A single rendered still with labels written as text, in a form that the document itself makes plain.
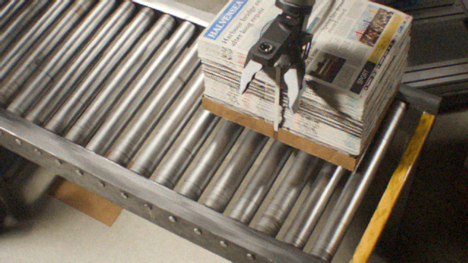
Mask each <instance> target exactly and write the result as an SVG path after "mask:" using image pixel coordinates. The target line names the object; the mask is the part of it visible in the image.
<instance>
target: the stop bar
mask: <svg viewBox="0 0 468 263"><path fill-rule="evenodd" d="M433 121H434V115H432V114H430V113H427V112H423V113H422V115H421V117H420V120H419V121H418V124H417V126H416V127H415V130H414V132H413V134H412V136H411V139H410V141H409V143H408V146H407V148H406V150H405V152H404V154H403V156H402V157H401V159H400V161H399V163H398V165H397V167H396V169H395V172H394V173H393V176H392V178H391V179H390V182H389V185H388V187H387V189H386V191H385V193H384V194H383V196H382V199H381V200H380V203H379V204H378V206H377V209H376V211H375V213H374V215H373V217H372V218H371V220H370V222H369V225H368V226H367V228H366V231H365V233H364V236H363V238H362V240H361V241H360V242H359V244H358V247H357V249H356V251H355V253H354V255H353V257H352V259H351V261H350V262H349V263H366V262H367V260H368V258H369V257H370V256H371V252H372V251H373V250H374V249H375V244H376V242H377V240H378V237H379V236H380V235H381V233H382V230H383V228H384V226H385V223H386V221H387V220H388V217H389V215H390V212H391V211H392V209H393V207H394V205H395V204H396V201H397V199H398V196H399V194H400V192H401V190H402V188H403V186H404V183H405V181H406V179H407V177H408V176H409V174H410V171H411V169H412V167H413V165H414V163H415V160H416V158H417V156H418V154H419V152H420V149H421V148H422V144H423V142H424V140H425V141H426V138H427V137H426V136H427V134H428V132H429V129H430V127H431V125H432V123H433Z"/></svg>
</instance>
